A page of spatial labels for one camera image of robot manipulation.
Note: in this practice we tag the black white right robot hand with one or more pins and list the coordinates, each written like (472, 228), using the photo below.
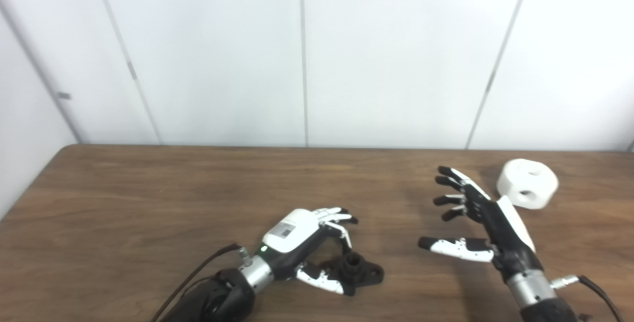
(510, 242)

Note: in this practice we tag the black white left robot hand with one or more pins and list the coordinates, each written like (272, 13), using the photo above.
(292, 230)

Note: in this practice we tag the round white piece with holes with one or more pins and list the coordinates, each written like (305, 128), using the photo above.
(515, 183)

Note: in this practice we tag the black flanged holder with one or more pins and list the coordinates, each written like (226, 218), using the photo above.
(364, 273)

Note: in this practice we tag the small grey wall tag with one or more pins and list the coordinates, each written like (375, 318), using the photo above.
(63, 96)

